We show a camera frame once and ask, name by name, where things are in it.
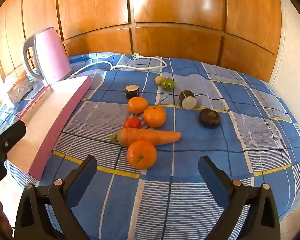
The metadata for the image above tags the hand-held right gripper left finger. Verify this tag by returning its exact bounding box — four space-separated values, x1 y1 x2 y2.
14 155 98 240

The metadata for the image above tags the pink electric kettle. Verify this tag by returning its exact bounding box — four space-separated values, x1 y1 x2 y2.
21 27 73 85

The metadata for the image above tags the speckled grey box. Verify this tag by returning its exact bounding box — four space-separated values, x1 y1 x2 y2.
5 76 32 105

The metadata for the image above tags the orange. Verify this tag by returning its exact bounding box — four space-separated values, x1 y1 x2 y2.
127 96 149 114
127 139 157 170
143 105 167 128

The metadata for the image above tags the red tomato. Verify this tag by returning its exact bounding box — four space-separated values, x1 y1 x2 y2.
123 116 142 129

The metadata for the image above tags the carrot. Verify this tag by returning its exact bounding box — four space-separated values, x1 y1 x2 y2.
109 127 182 147

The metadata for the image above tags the white power cable with plug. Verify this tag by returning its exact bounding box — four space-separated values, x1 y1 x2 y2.
70 52 168 77

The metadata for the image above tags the pink box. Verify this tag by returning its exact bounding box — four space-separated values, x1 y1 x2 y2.
5 76 92 181

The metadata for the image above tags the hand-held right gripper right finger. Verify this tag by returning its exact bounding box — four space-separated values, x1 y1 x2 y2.
198 155 282 240

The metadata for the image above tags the wooden wardrobe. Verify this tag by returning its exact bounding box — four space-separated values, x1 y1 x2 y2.
0 0 283 83

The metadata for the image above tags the blue plaid blanket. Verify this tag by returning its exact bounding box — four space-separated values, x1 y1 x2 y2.
0 52 300 240

